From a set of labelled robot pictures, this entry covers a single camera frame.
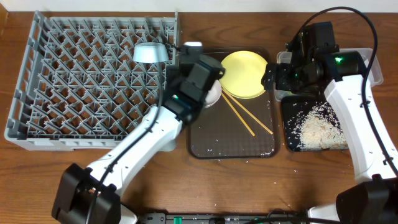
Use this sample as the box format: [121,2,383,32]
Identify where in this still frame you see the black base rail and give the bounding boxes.
[137,210,305,224]

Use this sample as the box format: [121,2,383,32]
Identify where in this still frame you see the pink white bowl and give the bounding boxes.
[204,80,222,108]

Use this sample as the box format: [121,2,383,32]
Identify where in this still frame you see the grey dishwasher rack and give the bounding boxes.
[4,12,180,151]

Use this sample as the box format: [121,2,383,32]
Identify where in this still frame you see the clear plastic bin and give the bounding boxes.
[274,48,384,101]

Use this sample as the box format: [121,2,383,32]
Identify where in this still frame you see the light blue bowl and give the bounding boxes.
[133,42,169,63]

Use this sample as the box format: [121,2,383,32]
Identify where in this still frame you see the rice food waste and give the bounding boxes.
[287,102,348,151]

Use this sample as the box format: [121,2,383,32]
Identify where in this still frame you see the yellow plate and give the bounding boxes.
[220,50,267,99]

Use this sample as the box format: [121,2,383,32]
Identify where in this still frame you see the left black cable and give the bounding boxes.
[85,18,183,224]

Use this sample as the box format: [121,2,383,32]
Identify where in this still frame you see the wooden chopstick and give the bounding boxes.
[222,88,274,134]
[221,92,255,137]

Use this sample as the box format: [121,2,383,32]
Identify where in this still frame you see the right black cable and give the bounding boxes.
[294,6,398,178]

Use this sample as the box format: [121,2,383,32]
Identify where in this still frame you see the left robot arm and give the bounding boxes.
[51,42,225,224]

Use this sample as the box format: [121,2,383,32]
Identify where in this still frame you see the black cable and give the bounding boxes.
[294,6,398,178]
[85,18,183,224]

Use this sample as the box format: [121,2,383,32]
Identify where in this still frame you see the black waste tray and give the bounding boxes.
[281,95,349,152]

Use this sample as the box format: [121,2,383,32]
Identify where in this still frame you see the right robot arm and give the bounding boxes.
[261,22,397,223]

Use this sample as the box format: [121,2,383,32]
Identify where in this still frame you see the dark brown serving tray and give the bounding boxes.
[185,47,281,160]

